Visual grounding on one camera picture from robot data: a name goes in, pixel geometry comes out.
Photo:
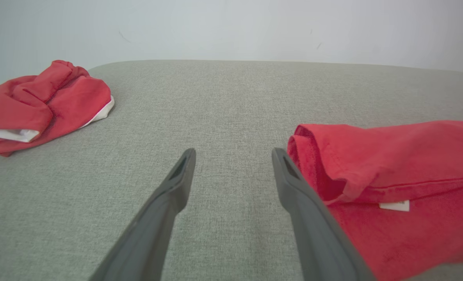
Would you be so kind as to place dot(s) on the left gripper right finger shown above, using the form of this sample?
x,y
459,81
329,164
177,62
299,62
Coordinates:
x,y
317,238

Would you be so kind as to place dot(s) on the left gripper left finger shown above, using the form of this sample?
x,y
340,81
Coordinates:
x,y
153,230

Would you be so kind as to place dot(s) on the red basketball jersey white sleeves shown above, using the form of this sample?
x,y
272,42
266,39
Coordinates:
x,y
411,164

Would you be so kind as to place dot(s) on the red shorts white panel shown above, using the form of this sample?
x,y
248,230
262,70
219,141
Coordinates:
x,y
40,105

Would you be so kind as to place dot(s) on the grey fabric sofa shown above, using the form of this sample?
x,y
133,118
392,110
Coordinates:
x,y
223,109

